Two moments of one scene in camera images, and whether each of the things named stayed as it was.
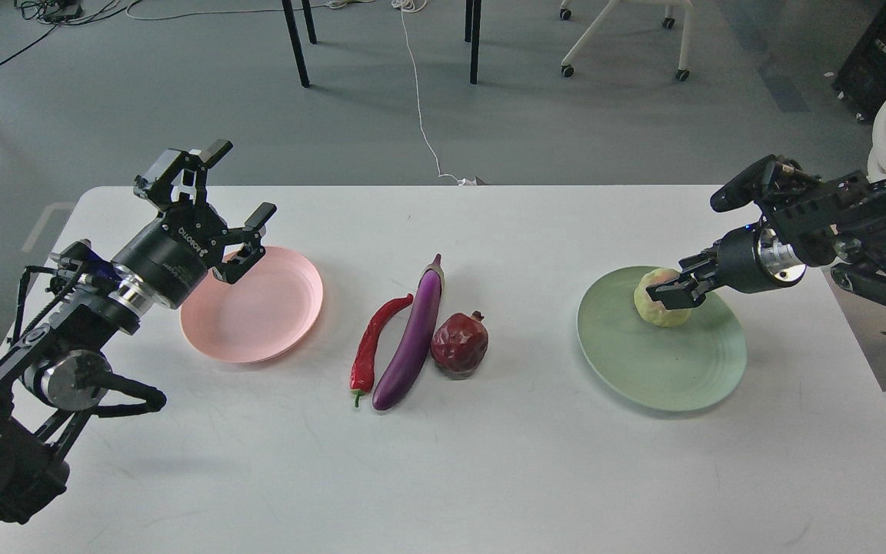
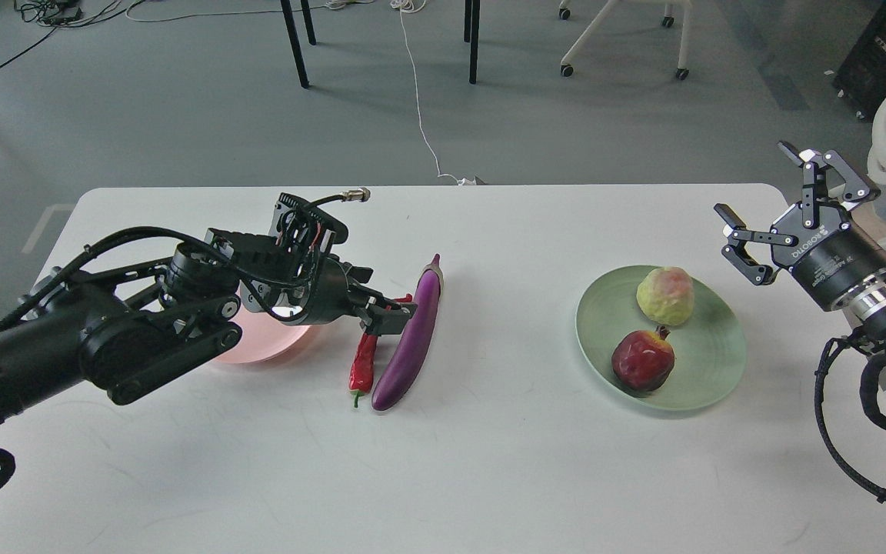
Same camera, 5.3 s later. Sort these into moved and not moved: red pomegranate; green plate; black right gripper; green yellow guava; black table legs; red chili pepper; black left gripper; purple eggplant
Moved: red pomegranate; black left gripper; black right gripper
Not moved: green plate; red chili pepper; black table legs; purple eggplant; green yellow guava
